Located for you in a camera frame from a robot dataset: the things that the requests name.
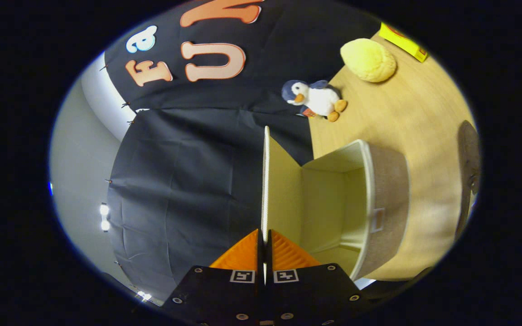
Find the blue white penguin plush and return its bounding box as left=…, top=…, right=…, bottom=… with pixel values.
left=281, top=80, right=348, bottom=123

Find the yellow book red circle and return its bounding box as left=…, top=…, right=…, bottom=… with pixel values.
left=379, top=22, right=428, bottom=62

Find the row of cloth clips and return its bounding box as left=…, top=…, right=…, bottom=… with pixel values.
left=99, top=63, right=135, bottom=268

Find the beige fabric storage box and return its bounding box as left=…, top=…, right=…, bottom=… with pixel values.
left=261, top=126, right=410, bottom=281

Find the brown fuzzy shoe with bow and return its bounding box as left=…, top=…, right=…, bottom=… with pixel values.
left=456, top=120, right=482, bottom=240

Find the yellow plush bun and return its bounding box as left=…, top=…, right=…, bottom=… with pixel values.
left=340, top=38, right=397, bottom=83

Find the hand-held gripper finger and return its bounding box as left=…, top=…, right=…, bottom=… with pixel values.
left=266, top=229, right=374, bottom=326
left=160, top=229, right=266, bottom=326

